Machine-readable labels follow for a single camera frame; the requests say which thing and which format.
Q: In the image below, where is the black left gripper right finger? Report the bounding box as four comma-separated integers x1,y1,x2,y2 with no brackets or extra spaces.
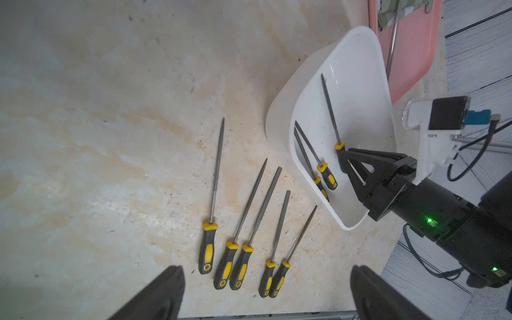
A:
350,265,430,319

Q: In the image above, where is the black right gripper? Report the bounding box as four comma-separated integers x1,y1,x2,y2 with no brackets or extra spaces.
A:
339,148,417,221

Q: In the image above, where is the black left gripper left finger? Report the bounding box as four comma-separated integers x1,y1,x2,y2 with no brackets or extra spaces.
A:
109,265,185,319

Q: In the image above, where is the yellow black file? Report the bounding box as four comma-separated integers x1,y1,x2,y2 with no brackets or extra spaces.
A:
294,129,330,202
269,205,318,298
198,118,225,275
295,121,337,190
321,74,346,173
229,166,283,291
213,158,269,291
259,190,291,298

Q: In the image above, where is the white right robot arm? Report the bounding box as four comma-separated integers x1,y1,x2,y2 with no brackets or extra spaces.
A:
338,148,511,289

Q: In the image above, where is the white rectangular storage box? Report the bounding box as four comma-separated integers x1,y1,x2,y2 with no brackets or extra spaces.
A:
265,26,397,231

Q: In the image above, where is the pink plastic tray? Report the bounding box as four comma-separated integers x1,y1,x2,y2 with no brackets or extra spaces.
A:
368,1,443,103

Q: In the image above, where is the green checkered cloth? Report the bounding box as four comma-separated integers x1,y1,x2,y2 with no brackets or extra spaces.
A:
377,0,429,31

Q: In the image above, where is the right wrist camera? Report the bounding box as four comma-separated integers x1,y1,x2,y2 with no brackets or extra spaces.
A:
402,95,491,185

